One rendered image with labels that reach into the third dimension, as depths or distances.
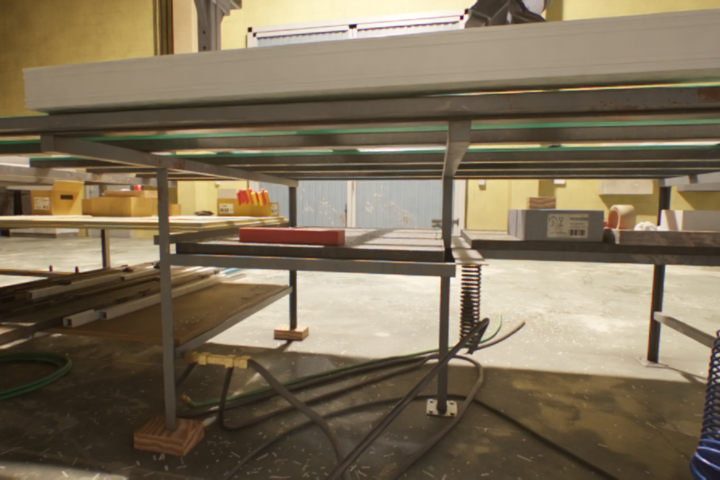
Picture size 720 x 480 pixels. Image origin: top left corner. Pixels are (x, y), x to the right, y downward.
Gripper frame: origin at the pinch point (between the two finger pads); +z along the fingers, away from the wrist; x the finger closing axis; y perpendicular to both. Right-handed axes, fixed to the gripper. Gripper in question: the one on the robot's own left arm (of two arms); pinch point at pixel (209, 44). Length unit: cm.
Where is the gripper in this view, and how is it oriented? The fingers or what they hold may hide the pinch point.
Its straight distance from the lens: 75.1
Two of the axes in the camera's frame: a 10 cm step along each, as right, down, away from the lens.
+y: -9.8, -0.3, 2.2
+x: -2.2, 0.8, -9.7
